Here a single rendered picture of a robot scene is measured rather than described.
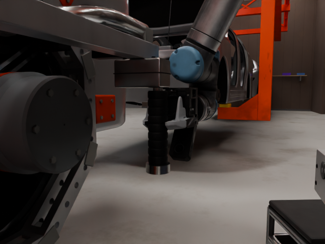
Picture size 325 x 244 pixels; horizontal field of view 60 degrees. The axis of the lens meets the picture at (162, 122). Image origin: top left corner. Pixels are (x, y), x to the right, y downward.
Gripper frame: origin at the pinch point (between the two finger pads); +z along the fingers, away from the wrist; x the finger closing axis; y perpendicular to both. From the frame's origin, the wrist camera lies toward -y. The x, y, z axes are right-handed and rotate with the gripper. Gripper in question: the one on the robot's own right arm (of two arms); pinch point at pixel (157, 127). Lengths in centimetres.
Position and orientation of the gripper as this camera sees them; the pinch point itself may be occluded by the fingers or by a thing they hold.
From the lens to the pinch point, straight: 50.5
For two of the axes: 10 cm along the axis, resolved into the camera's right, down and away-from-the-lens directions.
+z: -3.8, 1.0, -9.2
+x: 9.2, 0.4, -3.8
